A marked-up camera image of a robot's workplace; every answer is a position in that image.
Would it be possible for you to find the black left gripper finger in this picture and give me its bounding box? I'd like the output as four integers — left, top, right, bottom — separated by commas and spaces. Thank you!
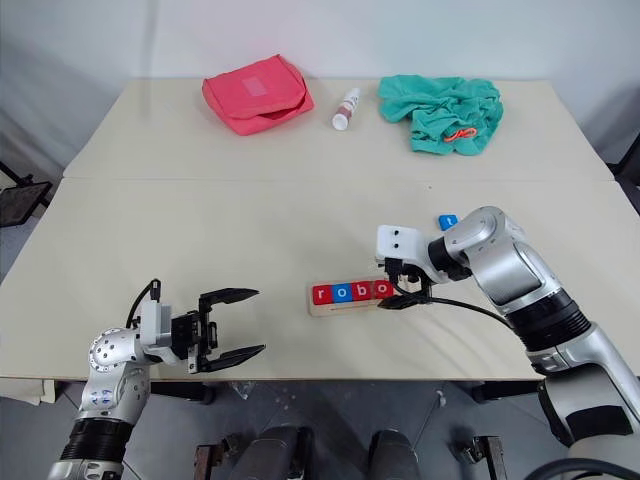
199, 287, 262, 311
198, 343, 267, 374

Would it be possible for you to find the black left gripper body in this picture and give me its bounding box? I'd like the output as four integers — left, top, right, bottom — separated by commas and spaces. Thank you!
169, 294, 220, 376

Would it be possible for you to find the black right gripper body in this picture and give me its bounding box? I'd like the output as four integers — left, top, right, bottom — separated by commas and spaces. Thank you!
382, 257, 433, 302

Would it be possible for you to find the black table foot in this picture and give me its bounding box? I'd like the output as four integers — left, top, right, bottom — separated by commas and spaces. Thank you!
148, 381, 217, 407
471, 381, 547, 404

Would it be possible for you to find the wooden letter tile rack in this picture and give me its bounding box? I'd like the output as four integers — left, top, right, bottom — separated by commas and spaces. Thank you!
306, 279, 432, 318

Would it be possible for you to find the dark rounded shape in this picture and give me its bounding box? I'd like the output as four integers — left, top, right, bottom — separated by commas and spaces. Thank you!
238, 424, 315, 480
368, 428, 420, 480

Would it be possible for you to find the crumpled green cloth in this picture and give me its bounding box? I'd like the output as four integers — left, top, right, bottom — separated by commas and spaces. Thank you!
376, 74, 505, 157

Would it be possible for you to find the small white bottle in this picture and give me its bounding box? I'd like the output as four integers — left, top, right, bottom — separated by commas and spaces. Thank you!
331, 87, 362, 133

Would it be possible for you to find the pink fabric pouch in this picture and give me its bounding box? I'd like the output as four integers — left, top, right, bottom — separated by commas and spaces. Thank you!
201, 54, 316, 138

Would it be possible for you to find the black metal stand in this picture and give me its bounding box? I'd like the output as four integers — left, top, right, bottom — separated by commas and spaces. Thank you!
0, 159, 54, 229

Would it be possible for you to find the dark chair part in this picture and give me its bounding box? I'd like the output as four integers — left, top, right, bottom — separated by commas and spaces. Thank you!
606, 141, 640, 189

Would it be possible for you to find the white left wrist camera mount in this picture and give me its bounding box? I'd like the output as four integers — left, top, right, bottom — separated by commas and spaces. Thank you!
138, 298, 175, 362

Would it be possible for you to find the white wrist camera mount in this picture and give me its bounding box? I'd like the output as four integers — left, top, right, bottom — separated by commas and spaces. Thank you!
138, 298, 175, 362
375, 224, 431, 266

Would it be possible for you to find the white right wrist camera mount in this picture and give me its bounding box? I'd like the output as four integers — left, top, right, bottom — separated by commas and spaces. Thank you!
375, 224, 431, 266

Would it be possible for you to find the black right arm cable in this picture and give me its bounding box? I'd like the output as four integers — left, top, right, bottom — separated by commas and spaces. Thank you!
424, 296, 517, 330

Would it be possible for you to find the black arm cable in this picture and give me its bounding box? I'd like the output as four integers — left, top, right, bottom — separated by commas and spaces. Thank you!
424, 296, 517, 330
125, 279, 162, 330

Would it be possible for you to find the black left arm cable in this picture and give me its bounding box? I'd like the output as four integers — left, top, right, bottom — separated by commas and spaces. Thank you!
125, 279, 162, 330

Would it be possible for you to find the rusty brown metal bracket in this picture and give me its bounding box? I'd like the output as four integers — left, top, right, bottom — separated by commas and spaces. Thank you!
473, 434, 507, 480
193, 441, 217, 480

